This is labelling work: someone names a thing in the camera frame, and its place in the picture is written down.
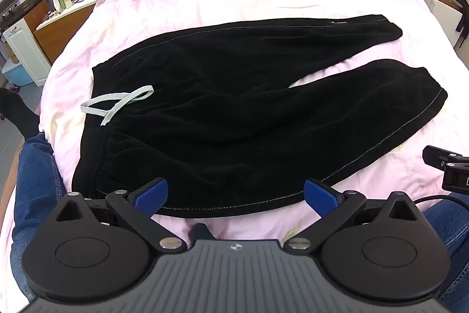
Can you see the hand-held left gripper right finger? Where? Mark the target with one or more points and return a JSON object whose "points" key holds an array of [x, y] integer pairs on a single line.
{"points": [[321, 197]]}

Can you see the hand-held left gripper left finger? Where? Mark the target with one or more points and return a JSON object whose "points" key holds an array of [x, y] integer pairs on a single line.
{"points": [[152, 196]]}

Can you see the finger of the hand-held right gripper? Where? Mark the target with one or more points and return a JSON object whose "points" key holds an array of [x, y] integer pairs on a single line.
{"points": [[438, 155]]}

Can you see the black pants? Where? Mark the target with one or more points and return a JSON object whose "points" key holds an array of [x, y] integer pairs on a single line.
{"points": [[238, 107]]}

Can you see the person's right leg in jeans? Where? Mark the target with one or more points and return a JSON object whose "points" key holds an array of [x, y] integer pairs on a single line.
{"points": [[452, 236]]}

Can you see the person's leg in jeans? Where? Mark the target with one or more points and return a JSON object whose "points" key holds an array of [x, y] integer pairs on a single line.
{"points": [[452, 236], [34, 188]]}

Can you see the person's left leg in jeans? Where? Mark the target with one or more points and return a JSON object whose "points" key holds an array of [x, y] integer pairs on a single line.
{"points": [[34, 188]]}

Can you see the wooden bedside table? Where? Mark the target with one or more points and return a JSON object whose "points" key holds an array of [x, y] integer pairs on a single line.
{"points": [[439, 5]]}

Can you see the person's foot in black sock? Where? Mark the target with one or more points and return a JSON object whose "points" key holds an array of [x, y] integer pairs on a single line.
{"points": [[16, 109]]}

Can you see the blue plastic bin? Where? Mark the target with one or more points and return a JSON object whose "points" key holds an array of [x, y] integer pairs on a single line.
{"points": [[16, 73]]}

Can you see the wooden nightstand with white top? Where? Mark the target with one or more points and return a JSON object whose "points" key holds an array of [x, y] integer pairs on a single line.
{"points": [[58, 32]]}

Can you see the white cabinet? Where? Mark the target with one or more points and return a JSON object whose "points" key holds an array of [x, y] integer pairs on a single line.
{"points": [[24, 49]]}

